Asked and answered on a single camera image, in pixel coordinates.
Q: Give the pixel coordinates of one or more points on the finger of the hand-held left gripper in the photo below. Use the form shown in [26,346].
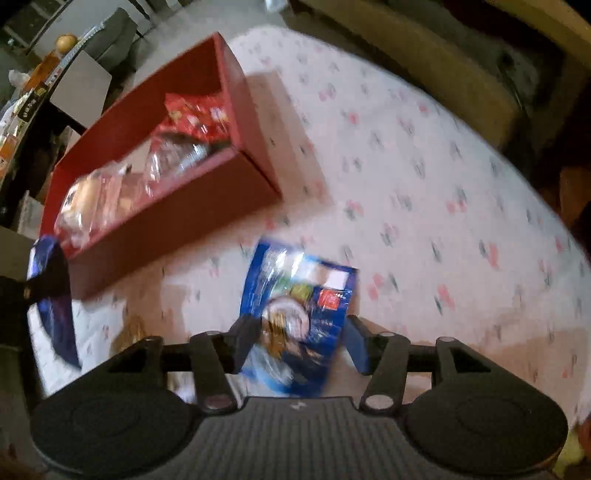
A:
[48,277]

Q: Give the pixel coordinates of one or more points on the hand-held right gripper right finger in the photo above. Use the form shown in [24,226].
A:
[362,344]

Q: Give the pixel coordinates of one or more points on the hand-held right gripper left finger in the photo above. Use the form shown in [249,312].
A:
[244,346]

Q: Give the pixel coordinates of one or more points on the clear steamed cake packet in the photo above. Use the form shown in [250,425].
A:
[92,203]

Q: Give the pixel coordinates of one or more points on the red cardboard box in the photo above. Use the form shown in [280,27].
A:
[207,203]

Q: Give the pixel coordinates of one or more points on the clear red-blue printed snack packet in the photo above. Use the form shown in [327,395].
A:
[180,157]

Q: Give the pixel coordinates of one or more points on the red snack packet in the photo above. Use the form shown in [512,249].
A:
[198,115]

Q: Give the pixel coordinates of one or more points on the long black table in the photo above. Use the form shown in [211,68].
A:
[32,147]

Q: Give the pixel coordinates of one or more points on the cherry print tablecloth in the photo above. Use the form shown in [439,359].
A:
[438,230]

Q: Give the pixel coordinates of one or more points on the white panel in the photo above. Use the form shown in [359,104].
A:
[81,87]

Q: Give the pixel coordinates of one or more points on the orange flat box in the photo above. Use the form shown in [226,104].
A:
[44,71]

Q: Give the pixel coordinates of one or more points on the round yellow fruit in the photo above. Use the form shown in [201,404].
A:
[65,43]

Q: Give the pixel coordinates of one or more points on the grey sofa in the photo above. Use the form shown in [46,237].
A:
[115,37]

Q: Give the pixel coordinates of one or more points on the orange bag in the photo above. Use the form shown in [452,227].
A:
[575,194]

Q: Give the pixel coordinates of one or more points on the wooden cabinet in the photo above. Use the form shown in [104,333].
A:
[438,60]

